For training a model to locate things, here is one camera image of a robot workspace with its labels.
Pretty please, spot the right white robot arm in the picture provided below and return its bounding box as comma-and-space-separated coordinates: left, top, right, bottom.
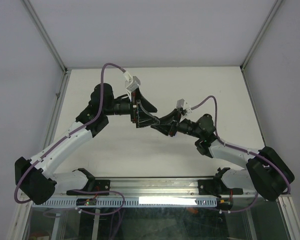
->
151, 109, 295, 201

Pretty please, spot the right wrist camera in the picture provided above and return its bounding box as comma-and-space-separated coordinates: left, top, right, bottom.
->
176, 98, 192, 117

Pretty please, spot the white slotted cable duct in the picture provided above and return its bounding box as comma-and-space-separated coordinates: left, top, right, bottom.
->
41, 196, 217, 208

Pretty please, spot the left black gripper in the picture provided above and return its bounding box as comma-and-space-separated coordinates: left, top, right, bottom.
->
104, 88, 161, 128

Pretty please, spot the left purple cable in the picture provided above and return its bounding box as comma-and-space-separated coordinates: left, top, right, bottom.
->
13, 62, 126, 216

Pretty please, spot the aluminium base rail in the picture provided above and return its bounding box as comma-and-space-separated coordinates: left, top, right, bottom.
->
52, 176, 290, 200

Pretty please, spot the metal corner frame post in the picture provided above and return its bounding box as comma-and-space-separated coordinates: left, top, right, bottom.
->
239, 0, 285, 72

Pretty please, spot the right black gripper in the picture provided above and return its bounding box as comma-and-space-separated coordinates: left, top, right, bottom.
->
151, 108, 203, 139

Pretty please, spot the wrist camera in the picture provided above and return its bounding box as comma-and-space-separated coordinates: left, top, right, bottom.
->
176, 98, 192, 117
123, 71, 141, 94

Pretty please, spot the left metal frame post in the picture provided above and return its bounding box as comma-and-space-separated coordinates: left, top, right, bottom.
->
21, 0, 71, 76

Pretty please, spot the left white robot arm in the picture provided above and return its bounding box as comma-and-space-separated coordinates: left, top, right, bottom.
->
14, 83, 157, 205

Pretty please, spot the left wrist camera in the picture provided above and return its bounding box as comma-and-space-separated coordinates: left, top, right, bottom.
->
123, 71, 141, 94

